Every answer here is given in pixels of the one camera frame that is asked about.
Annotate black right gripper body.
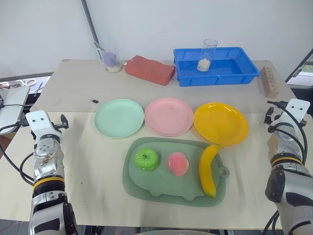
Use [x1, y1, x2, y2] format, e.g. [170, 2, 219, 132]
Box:
[267, 99, 289, 110]

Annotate yellow plate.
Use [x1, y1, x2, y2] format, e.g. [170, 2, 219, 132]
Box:
[193, 102, 249, 147]

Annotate mint green plate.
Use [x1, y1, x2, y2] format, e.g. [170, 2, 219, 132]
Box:
[94, 98, 145, 140]

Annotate pink plate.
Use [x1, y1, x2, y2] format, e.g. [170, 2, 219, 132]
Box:
[144, 97, 195, 137]

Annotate wooden block with holes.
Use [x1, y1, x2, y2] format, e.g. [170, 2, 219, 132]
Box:
[259, 66, 280, 98]

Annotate scissors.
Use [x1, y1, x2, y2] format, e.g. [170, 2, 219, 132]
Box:
[22, 78, 45, 96]

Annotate blue plastic bin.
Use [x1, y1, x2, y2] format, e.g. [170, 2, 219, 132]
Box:
[173, 47, 261, 88]

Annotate cream table cloth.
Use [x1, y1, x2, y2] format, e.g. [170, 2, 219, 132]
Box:
[0, 111, 313, 230]

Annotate glass measuring cup, purple scoop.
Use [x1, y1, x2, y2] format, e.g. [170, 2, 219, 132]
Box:
[95, 42, 123, 73]

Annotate yellow toy banana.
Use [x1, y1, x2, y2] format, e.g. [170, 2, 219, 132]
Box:
[199, 143, 226, 199]

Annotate clear tall glass with grains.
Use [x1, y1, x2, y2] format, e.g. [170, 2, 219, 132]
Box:
[197, 38, 219, 72]

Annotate green toy apple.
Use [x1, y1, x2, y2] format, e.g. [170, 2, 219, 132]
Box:
[134, 147, 159, 172]

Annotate red brick block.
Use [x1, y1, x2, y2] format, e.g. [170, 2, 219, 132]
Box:
[124, 55, 177, 87]

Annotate pink toy peach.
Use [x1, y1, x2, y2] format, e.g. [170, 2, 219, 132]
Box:
[166, 152, 190, 177]

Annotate grey threaded metal rod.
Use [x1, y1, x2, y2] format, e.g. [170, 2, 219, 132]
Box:
[81, 0, 101, 49]

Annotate green silicone tray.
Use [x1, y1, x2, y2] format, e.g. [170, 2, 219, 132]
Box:
[122, 137, 231, 208]

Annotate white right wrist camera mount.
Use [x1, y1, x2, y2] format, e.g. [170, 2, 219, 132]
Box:
[275, 98, 311, 128]

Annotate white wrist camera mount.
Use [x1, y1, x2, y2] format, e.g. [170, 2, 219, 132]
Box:
[25, 110, 62, 141]
[275, 98, 311, 128]

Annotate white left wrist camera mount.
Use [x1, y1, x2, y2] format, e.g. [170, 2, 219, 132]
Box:
[25, 110, 62, 141]

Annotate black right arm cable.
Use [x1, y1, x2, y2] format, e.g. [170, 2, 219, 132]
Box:
[268, 107, 309, 167]

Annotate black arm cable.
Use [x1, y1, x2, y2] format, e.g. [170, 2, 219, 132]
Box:
[0, 141, 35, 187]
[268, 107, 309, 167]

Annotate black metal frame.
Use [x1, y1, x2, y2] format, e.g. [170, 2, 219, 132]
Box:
[284, 47, 313, 87]

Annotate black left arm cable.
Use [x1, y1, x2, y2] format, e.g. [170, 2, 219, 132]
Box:
[0, 141, 35, 187]

